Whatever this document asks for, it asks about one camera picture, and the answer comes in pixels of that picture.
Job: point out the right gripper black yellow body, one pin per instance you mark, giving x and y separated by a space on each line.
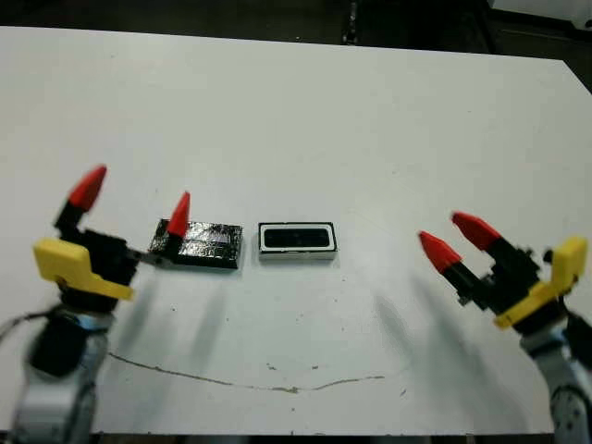
518 287

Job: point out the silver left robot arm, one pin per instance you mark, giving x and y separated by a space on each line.
55 398

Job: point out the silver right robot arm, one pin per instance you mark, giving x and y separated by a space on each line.
564 379

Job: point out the black slim camera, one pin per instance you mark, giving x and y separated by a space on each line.
296 237

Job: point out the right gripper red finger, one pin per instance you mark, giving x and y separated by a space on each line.
478 231
441 252

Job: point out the black glossy box lid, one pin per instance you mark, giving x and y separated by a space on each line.
213 245

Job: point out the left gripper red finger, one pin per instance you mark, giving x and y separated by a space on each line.
88 189
180 217

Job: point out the left gripper black yellow body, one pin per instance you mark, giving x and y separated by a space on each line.
106 263

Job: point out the white-lined camera box base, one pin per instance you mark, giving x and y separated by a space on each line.
296 253

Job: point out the dark metal stand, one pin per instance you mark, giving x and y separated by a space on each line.
350 20

